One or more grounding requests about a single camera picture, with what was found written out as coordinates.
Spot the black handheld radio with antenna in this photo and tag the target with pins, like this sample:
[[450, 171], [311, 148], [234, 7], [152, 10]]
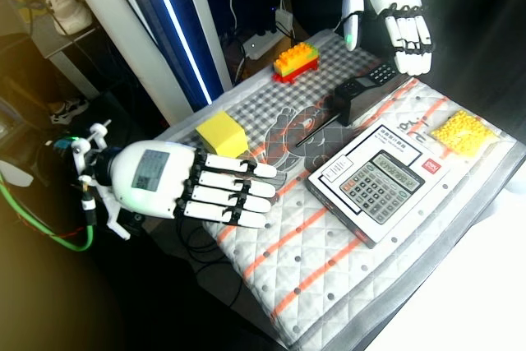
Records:
[[361, 100]]

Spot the boxed grey calculator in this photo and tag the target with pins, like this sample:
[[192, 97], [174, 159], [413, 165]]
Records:
[[382, 186]]

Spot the white and black sneaker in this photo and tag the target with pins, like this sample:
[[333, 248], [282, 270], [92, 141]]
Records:
[[67, 110]]

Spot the yellow foam block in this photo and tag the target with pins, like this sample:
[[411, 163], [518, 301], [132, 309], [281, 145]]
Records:
[[222, 133]]

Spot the grey shelf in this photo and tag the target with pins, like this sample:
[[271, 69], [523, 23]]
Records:
[[70, 51]]

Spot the white pillar with blue strip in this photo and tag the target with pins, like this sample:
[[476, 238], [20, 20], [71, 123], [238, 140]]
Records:
[[135, 30]]

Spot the white shoe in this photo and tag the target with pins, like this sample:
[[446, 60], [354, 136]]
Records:
[[70, 12]]

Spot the white power strip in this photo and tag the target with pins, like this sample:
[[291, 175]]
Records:
[[263, 44]]

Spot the grey quilt with bear print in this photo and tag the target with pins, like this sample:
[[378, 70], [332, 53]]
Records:
[[312, 252]]

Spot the multicolour toy brick stack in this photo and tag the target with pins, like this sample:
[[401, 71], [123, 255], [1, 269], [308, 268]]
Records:
[[293, 59]]

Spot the bag of yellow beads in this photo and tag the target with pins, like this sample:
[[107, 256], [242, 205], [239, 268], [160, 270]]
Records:
[[462, 131]]

